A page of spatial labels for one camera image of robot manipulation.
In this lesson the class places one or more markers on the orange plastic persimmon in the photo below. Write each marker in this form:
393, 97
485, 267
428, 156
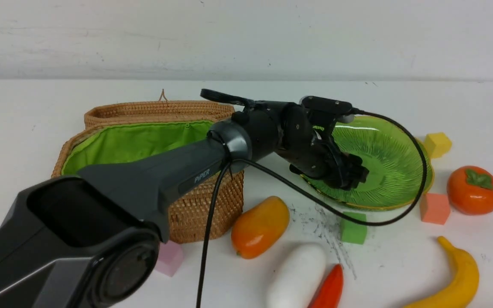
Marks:
470, 190

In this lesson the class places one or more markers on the woven basket green lining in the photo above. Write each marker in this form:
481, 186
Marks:
126, 132

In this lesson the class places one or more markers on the white plastic radish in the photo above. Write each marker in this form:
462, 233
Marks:
297, 278

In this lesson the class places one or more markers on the orange yellow plastic mango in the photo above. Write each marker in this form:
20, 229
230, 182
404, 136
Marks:
259, 228

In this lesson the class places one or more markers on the yellow plastic banana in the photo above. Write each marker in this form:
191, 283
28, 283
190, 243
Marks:
463, 286

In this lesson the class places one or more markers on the pink foam cube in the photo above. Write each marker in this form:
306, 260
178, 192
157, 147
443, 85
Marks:
170, 258

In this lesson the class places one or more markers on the orange foam cube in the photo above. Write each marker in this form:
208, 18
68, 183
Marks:
434, 208

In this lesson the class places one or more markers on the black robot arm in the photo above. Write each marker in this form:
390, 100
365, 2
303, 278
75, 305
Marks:
91, 240

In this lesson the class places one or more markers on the green ribbed glass plate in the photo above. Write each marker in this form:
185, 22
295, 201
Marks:
393, 163

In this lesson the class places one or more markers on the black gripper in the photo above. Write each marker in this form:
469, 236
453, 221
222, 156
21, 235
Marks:
315, 156

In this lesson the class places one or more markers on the yellow foam cube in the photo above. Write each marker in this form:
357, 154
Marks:
437, 144

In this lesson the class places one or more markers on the green foam cube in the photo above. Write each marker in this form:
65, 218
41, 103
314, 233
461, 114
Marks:
352, 232

